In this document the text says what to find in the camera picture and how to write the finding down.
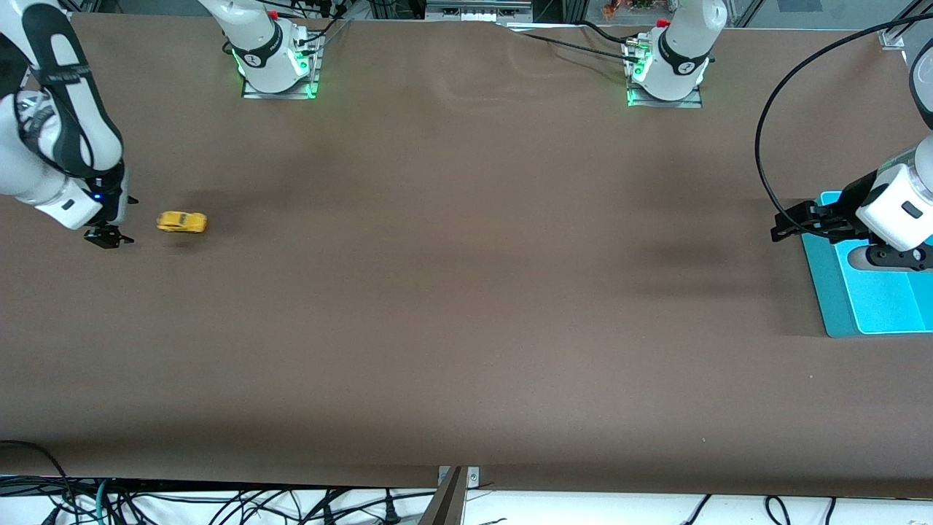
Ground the yellow beetle toy car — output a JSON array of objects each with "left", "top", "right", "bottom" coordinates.
[{"left": 157, "top": 211, "right": 208, "bottom": 234}]

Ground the teal plastic bin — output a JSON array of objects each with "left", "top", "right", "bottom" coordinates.
[{"left": 801, "top": 191, "right": 933, "bottom": 338}]

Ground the brown table cover sheet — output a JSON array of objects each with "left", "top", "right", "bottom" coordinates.
[{"left": 0, "top": 11, "right": 933, "bottom": 501}]

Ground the brown table leg beam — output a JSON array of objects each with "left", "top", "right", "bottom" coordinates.
[{"left": 418, "top": 467, "right": 468, "bottom": 525}]

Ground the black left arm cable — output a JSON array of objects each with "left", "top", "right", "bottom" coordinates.
[{"left": 754, "top": 20, "right": 933, "bottom": 214}]

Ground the aluminium frame corner profile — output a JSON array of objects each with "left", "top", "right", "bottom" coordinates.
[{"left": 878, "top": 0, "right": 933, "bottom": 50}]

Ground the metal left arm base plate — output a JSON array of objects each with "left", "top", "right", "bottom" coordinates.
[{"left": 625, "top": 38, "right": 705, "bottom": 109}]

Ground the thick black floor cable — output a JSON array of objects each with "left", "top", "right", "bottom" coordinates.
[{"left": 0, "top": 440, "right": 75, "bottom": 525}]

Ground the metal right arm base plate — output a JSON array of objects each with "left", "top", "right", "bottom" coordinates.
[{"left": 241, "top": 33, "right": 322, "bottom": 100}]

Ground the black base cable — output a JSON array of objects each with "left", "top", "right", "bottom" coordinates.
[
  {"left": 519, "top": 31, "right": 644, "bottom": 63},
  {"left": 290, "top": 2, "right": 352, "bottom": 49},
  {"left": 579, "top": 20, "right": 636, "bottom": 46}
]

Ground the black floor cable tangle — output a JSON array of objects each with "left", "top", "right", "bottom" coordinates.
[{"left": 109, "top": 487, "right": 438, "bottom": 525}]

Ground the silver metal rail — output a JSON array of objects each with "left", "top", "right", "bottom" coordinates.
[{"left": 425, "top": 0, "right": 534, "bottom": 23}]

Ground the metal table edge bracket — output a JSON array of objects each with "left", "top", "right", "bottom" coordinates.
[{"left": 437, "top": 466, "right": 481, "bottom": 489}]

